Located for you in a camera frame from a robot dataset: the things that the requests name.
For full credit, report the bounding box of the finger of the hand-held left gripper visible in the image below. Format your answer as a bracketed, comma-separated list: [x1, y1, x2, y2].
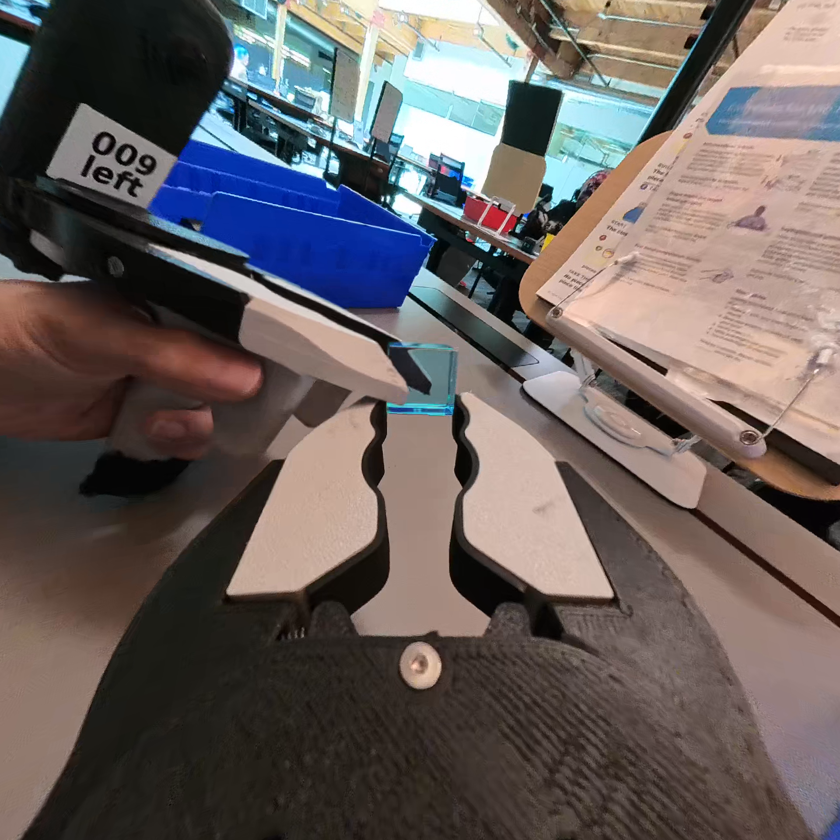
[242, 276, 433, 403]

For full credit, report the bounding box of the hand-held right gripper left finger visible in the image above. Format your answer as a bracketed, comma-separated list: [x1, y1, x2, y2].
[226, 394, 391, 602]

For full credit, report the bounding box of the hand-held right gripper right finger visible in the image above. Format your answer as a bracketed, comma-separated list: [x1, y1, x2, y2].
[451, 394, 615, 605]

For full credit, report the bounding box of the blue plastic bin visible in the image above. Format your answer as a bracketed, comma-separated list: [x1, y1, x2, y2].
[149, 137, 437, 312]

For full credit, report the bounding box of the clear blue cube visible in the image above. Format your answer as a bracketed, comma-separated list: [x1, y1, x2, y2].
[385, 343, 459, 418]

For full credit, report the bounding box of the black desk mat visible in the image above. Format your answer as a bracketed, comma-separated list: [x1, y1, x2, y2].
[405, 281, 542, 372]

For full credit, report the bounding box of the grey desk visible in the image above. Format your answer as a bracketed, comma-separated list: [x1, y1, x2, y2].
[0, 256, 840, 840]

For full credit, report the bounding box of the person's left hand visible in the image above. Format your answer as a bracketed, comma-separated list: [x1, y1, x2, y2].
[0, 280, 266, 460]

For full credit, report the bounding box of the red storage bin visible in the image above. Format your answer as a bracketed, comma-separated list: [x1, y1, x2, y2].
[461, 193, 521, 236]

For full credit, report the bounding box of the wooden document stand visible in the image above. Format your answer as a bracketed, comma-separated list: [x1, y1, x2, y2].
[519, 129, 840, 510]

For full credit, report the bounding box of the beige chair back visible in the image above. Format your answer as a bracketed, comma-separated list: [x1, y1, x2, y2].
[479, 141, 547, 219]

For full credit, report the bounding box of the printed instruction sheet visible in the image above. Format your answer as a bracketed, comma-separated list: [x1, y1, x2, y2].
[565, 86, 840, 441]

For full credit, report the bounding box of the white printed form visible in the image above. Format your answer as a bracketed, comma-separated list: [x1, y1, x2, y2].
[650, 0, 840, 145]

